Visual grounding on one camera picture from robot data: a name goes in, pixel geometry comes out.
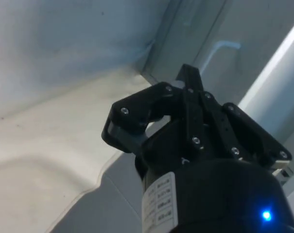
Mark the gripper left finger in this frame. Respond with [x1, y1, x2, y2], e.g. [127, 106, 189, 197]
[102, 64, 204, 154]

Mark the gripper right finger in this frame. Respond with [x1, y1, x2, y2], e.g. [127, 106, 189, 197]
[189, 65, 293, 164]

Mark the white drawer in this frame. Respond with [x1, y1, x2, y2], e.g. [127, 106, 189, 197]
[238, 23, 294, 195]

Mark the white chest of drawers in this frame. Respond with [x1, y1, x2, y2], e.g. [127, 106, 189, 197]
[140, 0, 294, 105]

